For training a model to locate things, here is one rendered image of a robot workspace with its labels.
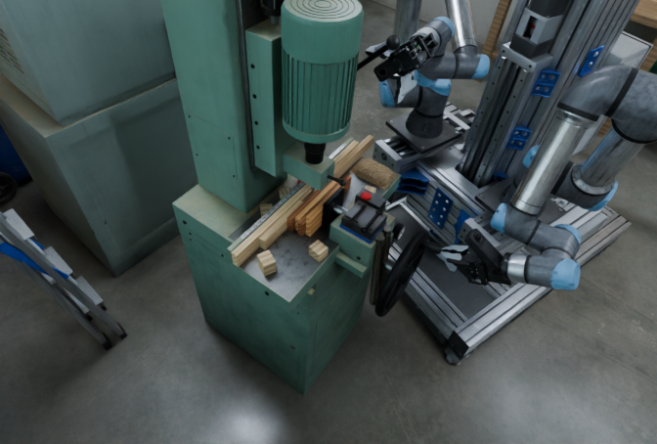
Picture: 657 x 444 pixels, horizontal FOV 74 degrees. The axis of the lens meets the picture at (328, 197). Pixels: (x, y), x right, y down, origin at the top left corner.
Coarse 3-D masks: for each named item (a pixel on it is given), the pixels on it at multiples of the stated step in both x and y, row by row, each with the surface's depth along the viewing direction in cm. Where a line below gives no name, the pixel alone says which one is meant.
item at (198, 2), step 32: (160, 0) 105; (192, 0) 98; (224, 0) 93; (192, 32) 105; (224, 32) 98; (192, 64) 112; (224, 64) 104; (192, 96) 120; (224, 96) 112; (192, 128) 130; (224, 128) 120; (224, 160) 130; (224, 192) 142; (256, 192) 141
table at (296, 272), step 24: (384, 192) 140; (336, 216) 132; (288, 240) 124; (312, 240) 125; (288, 264) 119; (312, 264) 119; (360, 264) 124; (264, 288) 115; (288, 288) 114; (288, 312) 115
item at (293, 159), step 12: (300, 144) 127; (288, 156) 124; (300, 156) 124; (324, 156) 124; (288, 168) 127; (300, 168) 123; (312, 168) 121; (324, 168) 121; (300, 180) 127; (312, 180) 123; (324, 180) 123
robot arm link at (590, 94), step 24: (600, 72) 98; (624, 72) 96; (576, 96) 101; (600, 96) 98; (576, 120) 103; (552, 144) 106; (576, 144) 105; (528, 168) 112; (552, 168) 108; (528, 192) 111; (504, 216) 116; (528, 216) 113; (528, 240) 114
